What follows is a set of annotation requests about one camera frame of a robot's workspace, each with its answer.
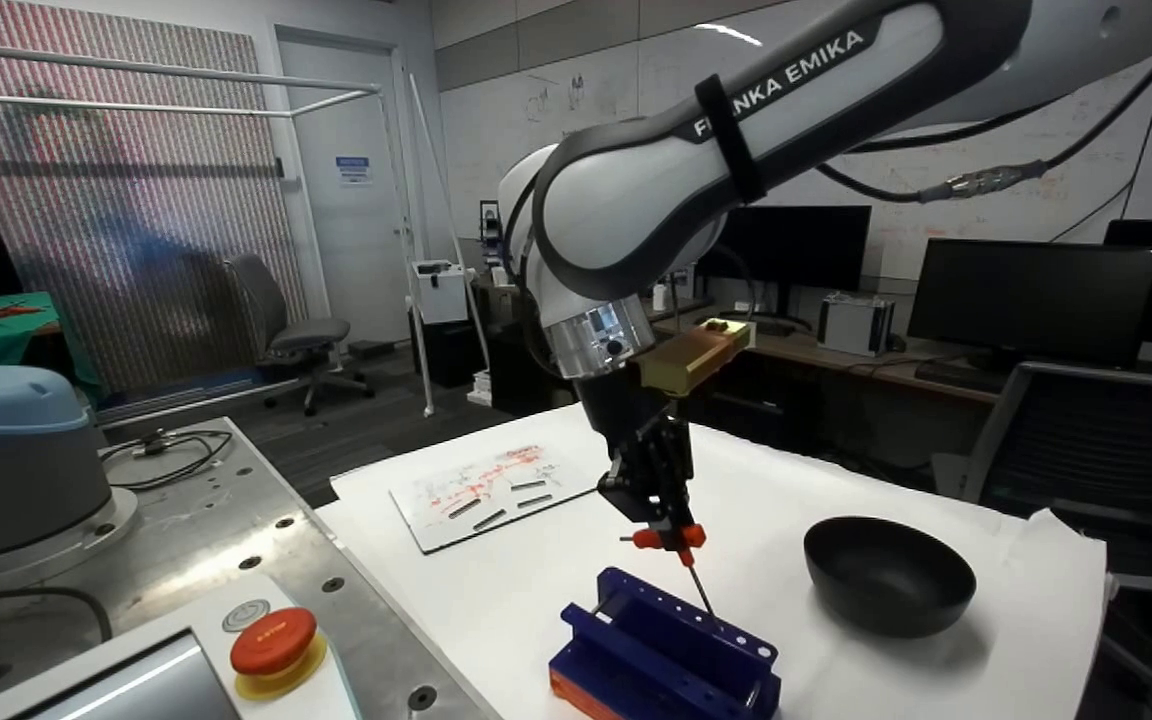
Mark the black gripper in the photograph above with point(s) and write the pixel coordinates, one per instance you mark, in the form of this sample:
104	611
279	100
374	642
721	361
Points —
638	425

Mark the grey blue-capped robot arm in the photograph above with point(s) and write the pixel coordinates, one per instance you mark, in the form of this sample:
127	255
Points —
8	452

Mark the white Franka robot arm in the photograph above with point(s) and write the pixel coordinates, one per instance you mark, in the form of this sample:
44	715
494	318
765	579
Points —
762	145

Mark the black bowl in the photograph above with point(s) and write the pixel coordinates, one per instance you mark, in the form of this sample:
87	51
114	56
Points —
890	579

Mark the white table cover sheet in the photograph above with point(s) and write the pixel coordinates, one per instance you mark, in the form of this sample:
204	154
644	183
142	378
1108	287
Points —
791	481

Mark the printed paper sheet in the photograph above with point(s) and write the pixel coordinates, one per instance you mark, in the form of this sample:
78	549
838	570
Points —
496	498

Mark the blue tool rack orange base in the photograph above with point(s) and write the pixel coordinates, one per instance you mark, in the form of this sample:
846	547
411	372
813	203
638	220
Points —
661	658

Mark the long cluttered wooden desk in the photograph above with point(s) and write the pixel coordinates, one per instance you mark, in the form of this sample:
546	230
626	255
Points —
859	365

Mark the white computer tower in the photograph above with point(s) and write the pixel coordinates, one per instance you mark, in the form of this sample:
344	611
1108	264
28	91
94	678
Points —
859	320

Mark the white box appliance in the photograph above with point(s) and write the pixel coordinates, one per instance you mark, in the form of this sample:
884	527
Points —
437	291

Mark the white door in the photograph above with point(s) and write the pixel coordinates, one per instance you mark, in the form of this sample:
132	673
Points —
348	215

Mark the dark office chair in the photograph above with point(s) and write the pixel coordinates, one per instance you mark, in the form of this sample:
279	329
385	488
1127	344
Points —
281	325

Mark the wide black computer monitor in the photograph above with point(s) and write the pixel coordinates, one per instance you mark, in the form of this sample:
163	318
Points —
1036	305

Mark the red emergency stop button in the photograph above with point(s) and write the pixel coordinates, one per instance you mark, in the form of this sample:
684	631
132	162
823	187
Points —
272	642

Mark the grey mesh office chair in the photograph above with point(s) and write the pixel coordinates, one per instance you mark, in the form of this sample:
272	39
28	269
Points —
1098	462

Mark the blue door sign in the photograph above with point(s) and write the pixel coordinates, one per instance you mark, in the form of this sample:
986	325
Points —
352	168

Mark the grey metal base platform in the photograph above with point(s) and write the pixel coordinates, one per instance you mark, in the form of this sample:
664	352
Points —
202	535

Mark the grey teach pendant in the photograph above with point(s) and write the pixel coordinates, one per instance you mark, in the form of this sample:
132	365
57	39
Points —
163	681

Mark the wooden camera mount block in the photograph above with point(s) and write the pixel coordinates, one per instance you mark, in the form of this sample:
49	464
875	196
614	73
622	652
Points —
695	358

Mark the white pipe frame cage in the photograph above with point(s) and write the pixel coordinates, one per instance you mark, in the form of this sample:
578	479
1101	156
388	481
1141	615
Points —
137	73

